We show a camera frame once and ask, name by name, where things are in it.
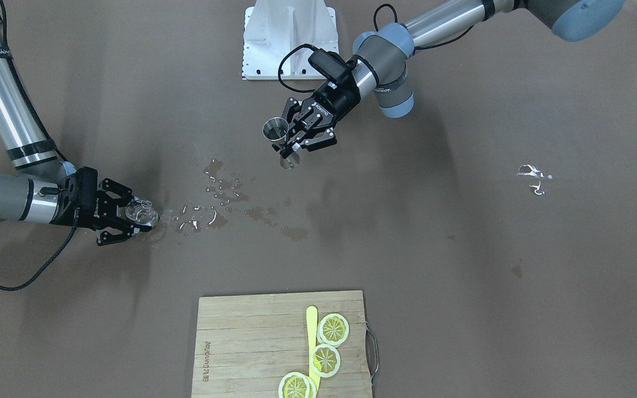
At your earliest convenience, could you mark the lemon slice near handle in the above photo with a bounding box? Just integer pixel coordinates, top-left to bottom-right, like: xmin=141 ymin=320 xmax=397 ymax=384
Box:
xmin=276 ymin=372 xmax=317 ymax=398

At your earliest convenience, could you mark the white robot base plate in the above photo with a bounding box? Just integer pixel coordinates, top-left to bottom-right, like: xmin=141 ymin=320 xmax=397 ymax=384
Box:
xmin=241 ymin=1 xmax=339 ymax=81

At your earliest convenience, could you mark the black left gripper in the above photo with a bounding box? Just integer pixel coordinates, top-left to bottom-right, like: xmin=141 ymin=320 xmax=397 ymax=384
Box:
xmin=272 ymin=80 xmax=361 ymax=158

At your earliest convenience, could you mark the wooden cutting board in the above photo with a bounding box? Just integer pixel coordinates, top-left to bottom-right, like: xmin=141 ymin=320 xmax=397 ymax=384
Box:
xmin=191 ymin=290 xmax=374 ymax=397

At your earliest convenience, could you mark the steel double jigger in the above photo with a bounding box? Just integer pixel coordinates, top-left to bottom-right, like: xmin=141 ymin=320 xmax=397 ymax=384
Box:
xmin=263 ymin=117 xmax=299 ymax=169

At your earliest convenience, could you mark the middle lemon slice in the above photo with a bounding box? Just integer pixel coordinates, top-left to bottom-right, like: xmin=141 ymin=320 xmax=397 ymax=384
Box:
xmin=309 ymin=343 xmax=341 ymax=378

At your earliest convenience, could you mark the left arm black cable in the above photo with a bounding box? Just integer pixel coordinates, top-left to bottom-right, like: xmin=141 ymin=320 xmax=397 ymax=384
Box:
xmin=278 ymin=43 xmax=330 ymax=95

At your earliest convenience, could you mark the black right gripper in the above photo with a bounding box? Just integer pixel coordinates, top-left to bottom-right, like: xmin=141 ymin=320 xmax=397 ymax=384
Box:
xmin=50 ymin=166 xmax=138 ymax=247

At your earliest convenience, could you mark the far lemon slice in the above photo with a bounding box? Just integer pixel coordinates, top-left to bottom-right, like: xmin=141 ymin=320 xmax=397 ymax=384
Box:
xmin=317 ymin=313 xmax=351 ymax=348

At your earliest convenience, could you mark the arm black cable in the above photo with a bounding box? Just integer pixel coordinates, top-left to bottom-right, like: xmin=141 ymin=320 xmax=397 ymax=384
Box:
xmin=0 ymin=221 xmax=79 ymax=291
xmin=278 ymin=43 xmax=330 ymax=95

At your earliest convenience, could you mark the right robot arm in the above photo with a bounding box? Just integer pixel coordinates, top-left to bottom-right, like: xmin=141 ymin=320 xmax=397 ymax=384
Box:
xmin=0 ymin=9 xmax=152 ymax=246

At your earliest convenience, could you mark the small clear glass measuring cup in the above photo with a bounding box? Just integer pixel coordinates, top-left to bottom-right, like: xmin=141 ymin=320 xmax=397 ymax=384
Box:
xmin=126 ymin=197 xmax=159 ymax=228

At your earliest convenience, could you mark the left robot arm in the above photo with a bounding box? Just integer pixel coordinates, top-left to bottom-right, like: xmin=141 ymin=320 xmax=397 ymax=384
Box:
xmin=263 ymin=1 xmax=624 ymax=168

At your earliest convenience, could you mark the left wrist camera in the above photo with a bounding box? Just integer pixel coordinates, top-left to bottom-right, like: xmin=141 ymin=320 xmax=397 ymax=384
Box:
xmin=308 ymin=49 xmax=351 ymax=84

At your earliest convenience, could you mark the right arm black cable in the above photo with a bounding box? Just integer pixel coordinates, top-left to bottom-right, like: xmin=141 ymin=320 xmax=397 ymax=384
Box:
xmin=0 ymin=221 xmax=79 ymax=291

